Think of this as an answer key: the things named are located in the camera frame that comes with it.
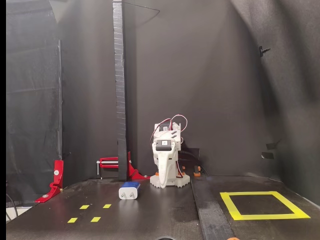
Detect thin black wire loop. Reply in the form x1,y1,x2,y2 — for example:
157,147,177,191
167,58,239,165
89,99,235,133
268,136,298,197
121,1,161,26

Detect black power cable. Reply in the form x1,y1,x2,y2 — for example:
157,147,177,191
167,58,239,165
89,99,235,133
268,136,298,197
178,149,210,176

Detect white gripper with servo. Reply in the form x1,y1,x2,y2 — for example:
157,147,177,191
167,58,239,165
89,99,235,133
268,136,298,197
151,138,181,190

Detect blue and white charger plug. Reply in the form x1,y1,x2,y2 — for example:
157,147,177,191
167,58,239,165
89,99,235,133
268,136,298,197
118,181,141,201

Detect thin black cable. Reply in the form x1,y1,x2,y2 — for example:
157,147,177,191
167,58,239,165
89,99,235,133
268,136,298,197
6,192,19,224

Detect red bracket with silver screws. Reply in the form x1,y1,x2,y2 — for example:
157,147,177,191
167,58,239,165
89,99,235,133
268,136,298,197
34,159,65,204

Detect red corner bracket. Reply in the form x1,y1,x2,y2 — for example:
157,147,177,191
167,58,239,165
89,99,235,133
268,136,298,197
127,151,152,181

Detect long black strip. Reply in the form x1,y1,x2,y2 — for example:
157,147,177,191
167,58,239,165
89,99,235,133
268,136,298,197
190,174,236,240

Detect black vertical post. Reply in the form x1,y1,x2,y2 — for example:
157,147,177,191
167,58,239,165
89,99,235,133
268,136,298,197
112,0,128,182

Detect red screw clamp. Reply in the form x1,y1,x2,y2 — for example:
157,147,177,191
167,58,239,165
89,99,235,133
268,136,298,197
96,156,120,180

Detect yellow tape square outline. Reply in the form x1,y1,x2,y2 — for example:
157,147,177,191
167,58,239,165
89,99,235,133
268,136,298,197
219,191,311,221

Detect black clip on curtain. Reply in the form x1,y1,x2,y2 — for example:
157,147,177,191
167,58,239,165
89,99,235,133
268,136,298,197
258,45,272,58

